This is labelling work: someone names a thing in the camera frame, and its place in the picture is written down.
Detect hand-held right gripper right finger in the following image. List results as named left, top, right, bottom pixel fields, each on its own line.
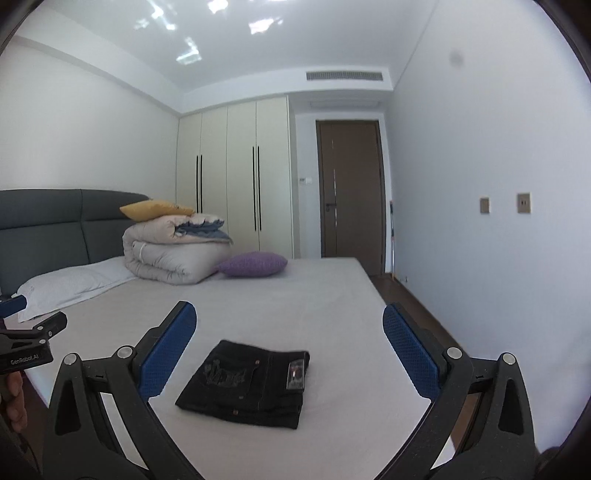
left=374, top=302, right=539, bottom=480

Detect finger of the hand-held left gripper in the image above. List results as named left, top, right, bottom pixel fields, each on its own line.
left=17, top=311, right=68, bottom=343
left=0, top=295, right=27, bottom=318

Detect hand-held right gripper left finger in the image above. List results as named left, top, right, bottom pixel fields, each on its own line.
left=46, top=301, right=204, bottom=480

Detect black pants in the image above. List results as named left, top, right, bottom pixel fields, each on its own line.
left=175, top=340, right=311, bottom=430

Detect person's left hand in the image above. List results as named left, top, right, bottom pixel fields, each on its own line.
left=0, top=369, right=27, bottom=433

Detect white pillow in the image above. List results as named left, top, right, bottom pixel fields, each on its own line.
left=11, top=257, right=137, bottom=322

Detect grey padded headboard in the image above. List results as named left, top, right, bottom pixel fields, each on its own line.
left=0, top=188, right=153, bottom=296

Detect folded beige quilt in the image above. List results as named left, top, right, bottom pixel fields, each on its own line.
left=122, top=213, right=234, bottom=284

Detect purple pillow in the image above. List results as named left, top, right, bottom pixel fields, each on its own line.
left=217, top=251, right=288, bottom=278

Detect white bed mattress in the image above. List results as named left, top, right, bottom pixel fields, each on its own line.
left=18, top=257, right=462, bottom=480

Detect yellow pillow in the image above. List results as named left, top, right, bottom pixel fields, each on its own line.
left=119, top=199, right=195, bottom=221

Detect brown door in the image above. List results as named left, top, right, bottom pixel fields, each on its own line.
left=316, top=119, right=386, bottom=277

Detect cream wardrobe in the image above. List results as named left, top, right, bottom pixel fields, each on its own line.
left=178, top=95, right=296, bottom=260

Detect air vent grille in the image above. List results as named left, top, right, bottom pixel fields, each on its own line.
left=306, top=70, right=384, bottom=82

